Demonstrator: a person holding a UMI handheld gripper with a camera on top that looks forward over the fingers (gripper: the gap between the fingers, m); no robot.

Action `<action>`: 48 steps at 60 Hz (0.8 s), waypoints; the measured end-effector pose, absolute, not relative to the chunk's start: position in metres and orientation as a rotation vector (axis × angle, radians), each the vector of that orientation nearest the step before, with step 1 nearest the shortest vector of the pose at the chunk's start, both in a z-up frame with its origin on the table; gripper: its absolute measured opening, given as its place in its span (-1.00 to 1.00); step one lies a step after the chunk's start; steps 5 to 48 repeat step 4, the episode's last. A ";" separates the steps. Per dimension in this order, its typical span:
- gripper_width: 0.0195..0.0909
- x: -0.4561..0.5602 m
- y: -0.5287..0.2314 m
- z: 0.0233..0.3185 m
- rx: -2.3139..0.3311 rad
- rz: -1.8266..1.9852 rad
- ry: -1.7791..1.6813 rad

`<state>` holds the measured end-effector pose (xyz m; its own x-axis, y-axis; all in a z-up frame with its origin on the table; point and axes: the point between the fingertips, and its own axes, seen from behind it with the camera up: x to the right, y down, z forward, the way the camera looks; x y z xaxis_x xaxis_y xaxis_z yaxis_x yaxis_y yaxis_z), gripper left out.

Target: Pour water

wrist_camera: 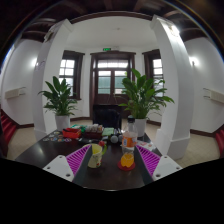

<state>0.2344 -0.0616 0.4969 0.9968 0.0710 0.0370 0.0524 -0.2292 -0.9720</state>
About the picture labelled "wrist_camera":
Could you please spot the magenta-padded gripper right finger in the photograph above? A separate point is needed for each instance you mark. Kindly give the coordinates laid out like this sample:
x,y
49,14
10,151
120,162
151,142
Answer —
x,y
165,167

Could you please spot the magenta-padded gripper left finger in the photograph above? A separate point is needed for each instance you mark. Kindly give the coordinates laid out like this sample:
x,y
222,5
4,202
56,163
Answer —
x,y
59,167

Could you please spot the orange drink bottle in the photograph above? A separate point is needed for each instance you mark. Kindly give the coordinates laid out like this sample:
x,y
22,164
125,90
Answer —
x,y
129,141

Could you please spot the printed white leaflet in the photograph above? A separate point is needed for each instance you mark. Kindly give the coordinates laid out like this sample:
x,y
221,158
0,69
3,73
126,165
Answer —
x,y
146,145

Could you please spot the colourful round stickers sheet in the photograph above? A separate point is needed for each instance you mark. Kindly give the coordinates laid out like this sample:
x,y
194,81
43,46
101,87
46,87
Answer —
x,y
56,137

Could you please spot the pale yellow cup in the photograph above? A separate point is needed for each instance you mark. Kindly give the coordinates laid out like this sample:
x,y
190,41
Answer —
x,y
96,156

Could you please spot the flat round red coaster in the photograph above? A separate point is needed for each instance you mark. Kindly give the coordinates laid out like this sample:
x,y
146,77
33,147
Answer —
x,y
120,167

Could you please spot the red and green toy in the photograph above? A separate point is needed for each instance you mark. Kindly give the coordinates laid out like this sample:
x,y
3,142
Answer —
x,y
101,143

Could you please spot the brown basket of snacks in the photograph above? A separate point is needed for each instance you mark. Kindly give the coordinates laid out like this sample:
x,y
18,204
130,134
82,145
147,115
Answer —
x,y
93,132

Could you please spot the grey ball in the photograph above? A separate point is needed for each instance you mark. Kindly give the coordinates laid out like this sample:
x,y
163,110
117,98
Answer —
x,y
114,139
120,137

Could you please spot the green book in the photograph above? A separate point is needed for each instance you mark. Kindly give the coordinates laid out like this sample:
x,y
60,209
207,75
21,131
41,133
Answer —
x,y
108,131

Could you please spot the small potted plant white pot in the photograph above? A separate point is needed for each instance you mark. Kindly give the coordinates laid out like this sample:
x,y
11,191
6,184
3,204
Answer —
x,y
59,100

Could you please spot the black chair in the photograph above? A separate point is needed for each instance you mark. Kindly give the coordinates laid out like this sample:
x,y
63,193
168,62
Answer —
x,y
106,116

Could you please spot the large potted plant white pot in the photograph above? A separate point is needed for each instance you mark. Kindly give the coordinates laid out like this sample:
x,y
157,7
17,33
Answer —
x,y
143,96

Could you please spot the dark framed window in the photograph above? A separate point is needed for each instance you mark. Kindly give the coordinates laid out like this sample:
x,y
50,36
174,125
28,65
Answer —
x,y
156,68
68,71

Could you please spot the dark wooden double door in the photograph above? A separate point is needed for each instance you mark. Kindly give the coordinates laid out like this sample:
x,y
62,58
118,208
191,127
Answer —
x,y
111,78

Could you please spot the green exit sign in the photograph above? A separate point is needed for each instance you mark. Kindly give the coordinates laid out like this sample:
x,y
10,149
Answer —
x,y
106,49

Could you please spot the white wall radiator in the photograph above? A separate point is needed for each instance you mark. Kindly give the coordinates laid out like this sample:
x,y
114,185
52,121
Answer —
x,y
215,95
15,93

